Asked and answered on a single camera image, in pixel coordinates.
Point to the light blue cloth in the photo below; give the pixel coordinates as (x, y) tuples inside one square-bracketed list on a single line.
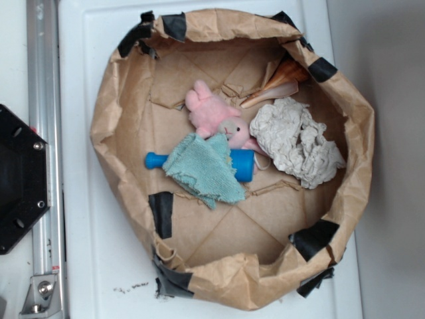
[(204, 169)]

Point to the crumpled white cloth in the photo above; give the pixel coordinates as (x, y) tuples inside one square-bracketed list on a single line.
[(288, 134)]

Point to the blue plastic cylinder toy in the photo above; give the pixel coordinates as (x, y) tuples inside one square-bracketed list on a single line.
[(242, 162)]

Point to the pink plush bunny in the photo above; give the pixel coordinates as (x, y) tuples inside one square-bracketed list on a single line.
[(210, 115)]

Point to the orange conch seashell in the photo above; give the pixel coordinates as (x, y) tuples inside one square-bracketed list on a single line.
[(284, 82)]

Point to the brown paper bag bin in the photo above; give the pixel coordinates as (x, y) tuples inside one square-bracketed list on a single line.
[(282, 237)]

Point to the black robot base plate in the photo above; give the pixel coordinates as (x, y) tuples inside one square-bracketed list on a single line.
[(24, 183)]

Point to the metal corner bracket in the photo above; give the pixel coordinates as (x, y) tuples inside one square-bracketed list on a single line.
[(42, 299)]

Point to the aluminium extrusion rail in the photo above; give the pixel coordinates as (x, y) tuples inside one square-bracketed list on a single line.
[(49, 253)]

